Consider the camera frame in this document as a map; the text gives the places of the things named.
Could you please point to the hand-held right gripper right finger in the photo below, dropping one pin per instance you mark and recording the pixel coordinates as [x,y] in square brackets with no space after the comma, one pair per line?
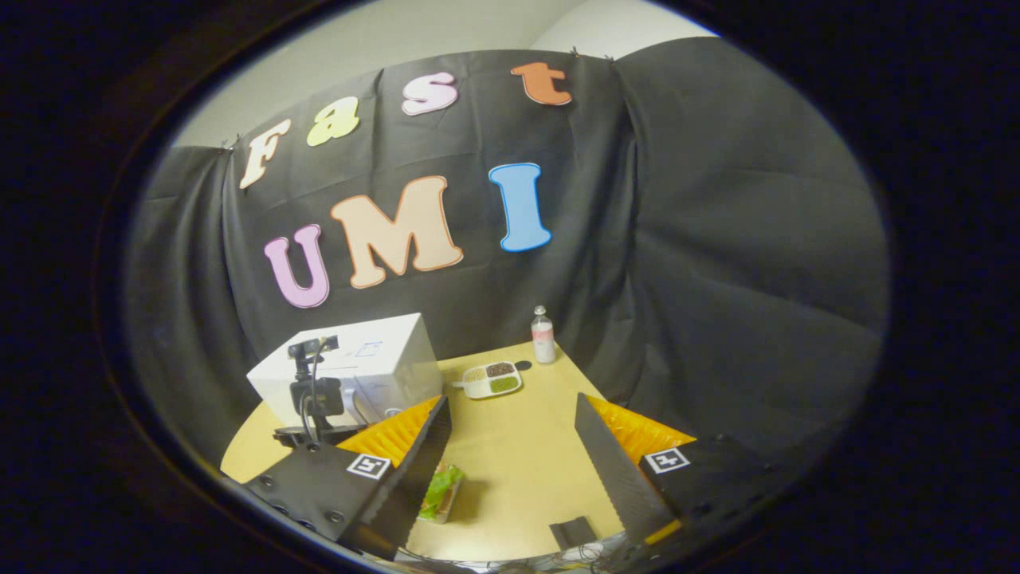
[617,478]

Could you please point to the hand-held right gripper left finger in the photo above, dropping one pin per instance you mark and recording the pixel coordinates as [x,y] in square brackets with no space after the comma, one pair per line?
[414,486]

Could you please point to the lettuce sandwich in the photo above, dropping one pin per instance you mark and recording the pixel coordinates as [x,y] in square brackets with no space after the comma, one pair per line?
[442,486]

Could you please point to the white microwave oven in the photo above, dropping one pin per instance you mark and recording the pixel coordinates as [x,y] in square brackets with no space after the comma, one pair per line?
[382,359]

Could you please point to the white divided dish of beans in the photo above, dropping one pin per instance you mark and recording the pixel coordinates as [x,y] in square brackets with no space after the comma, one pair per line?
[490,381]

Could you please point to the clear bottle with pink label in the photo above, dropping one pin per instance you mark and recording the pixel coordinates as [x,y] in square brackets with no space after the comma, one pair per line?
[543,343]

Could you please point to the black backdrop cloth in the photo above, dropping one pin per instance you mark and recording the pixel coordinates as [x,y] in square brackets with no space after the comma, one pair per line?
[717,239]

